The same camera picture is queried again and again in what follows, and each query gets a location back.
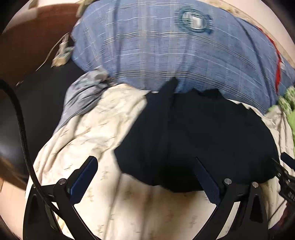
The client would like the dark navy zip jacket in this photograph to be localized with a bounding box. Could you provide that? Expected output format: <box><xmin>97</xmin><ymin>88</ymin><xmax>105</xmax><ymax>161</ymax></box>
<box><xmin>114</xmin><ymin>78</ymin><xmax>279</xmax><ymax>193</ymax></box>

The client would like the grey crumpled cloth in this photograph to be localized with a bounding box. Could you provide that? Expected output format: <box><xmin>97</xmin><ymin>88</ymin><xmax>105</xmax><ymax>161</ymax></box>
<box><xmin>55</xmin><ymin>66</ymin><xmax>118</xmax><ymax>132</ymax></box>

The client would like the brown wooden headboard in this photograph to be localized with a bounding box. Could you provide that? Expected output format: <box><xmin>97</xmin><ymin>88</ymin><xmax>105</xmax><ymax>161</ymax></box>
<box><xmin>1</xmin><ymin>3</ymin><xmax>79</xmax><ymax>86</ymax></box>

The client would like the white charger with cable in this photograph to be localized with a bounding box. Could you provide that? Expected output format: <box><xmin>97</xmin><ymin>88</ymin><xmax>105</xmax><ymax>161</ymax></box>
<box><xmin>35</xmin><ymin>32</ymin><xmax>74</xmax><ymax>71</ymax></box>

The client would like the black bedside stool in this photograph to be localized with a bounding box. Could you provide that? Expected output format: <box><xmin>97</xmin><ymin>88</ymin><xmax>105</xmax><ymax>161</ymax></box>
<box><xmin>1</xmin><ymin>61</ymin><xmax>84</xmax><ymax>182</ymax></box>

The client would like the blue plaid pillow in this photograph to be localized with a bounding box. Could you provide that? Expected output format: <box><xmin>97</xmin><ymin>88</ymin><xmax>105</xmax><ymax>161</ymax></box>
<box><xmin>72</xmin><ymin>1</ymin><xmax>294</xmax><ymax>112</ymax></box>

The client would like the black cable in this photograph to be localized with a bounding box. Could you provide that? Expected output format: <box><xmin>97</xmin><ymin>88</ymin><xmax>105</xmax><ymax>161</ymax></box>
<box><xmin>0</xmin><ymin>79</ymin><xmax>62</xmax><ymax>222</ymax></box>

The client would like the cream floral bedsheet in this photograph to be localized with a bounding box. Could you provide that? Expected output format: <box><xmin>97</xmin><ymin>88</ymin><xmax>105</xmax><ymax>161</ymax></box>
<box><xmin>22</xmin><ymin>82</ymin><xmax>295</xmax><ymax>240</ymax></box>

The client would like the green leaf patterned fabric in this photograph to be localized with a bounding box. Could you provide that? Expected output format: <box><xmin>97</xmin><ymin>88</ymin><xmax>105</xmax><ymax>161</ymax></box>
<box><xmin>265</xmin><ymin>86</ymin><xmax>294</xmax><ymax>153</ymax></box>

